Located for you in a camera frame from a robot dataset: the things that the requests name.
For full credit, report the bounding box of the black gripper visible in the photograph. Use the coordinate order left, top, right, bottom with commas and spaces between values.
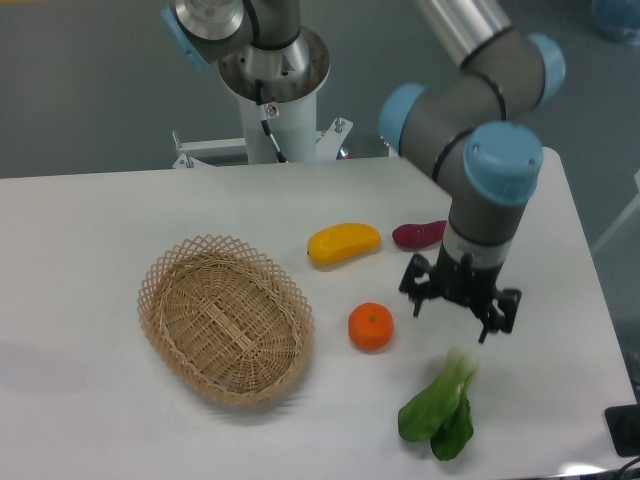
399, 246, 522, 344

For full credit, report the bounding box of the green bok choy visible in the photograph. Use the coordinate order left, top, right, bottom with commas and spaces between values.
397, 349, 479, 461

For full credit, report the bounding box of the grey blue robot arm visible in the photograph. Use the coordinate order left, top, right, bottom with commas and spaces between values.
161, 1, 565, 334

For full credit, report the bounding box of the purple sweet potato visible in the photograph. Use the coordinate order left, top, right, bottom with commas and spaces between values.
392, 220, 447, 250

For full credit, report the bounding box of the orange tangerine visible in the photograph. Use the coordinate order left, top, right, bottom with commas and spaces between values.
348, 302, 395, 352

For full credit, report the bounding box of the yellow mango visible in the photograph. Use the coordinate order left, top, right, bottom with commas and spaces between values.
307, 223, 381, 266

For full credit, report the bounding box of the black device at table edge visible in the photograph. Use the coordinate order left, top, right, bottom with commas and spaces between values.
604, 404, 639, 457

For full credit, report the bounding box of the woven wicker basket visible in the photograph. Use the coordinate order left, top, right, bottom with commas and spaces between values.
137, 235, 314, 407

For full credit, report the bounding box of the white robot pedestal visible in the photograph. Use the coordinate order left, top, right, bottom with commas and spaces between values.
237, 92, 317, 165

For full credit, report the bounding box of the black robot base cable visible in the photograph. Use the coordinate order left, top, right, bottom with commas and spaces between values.
253, 78, 290, 165

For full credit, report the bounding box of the white metal base frame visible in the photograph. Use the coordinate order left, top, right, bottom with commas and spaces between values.
172, 117, 354, 169

